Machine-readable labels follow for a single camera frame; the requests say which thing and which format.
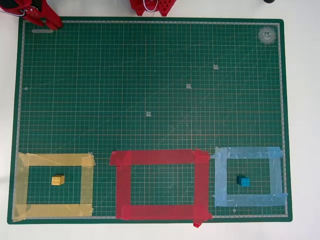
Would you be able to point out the blue toy brick cube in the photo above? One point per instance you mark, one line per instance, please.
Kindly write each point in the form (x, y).
(243, 181)

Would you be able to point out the red robot arm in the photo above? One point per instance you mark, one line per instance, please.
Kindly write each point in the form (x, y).
(165, 7)

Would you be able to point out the red tape square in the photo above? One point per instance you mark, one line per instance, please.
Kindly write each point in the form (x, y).
(123, 185)

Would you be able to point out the small black knob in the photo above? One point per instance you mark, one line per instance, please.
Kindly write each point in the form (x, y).
(269, 1)

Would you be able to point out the blue tape square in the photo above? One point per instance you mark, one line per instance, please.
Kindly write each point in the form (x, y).
(221, 177)

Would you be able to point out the yellow toy brick cube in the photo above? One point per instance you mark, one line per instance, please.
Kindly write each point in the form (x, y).
(57, 180)

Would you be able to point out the green cutting mat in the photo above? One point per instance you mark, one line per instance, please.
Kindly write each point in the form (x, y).
(150, 100)

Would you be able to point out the yellow tape square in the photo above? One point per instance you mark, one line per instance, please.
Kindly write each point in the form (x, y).
(21, 182)

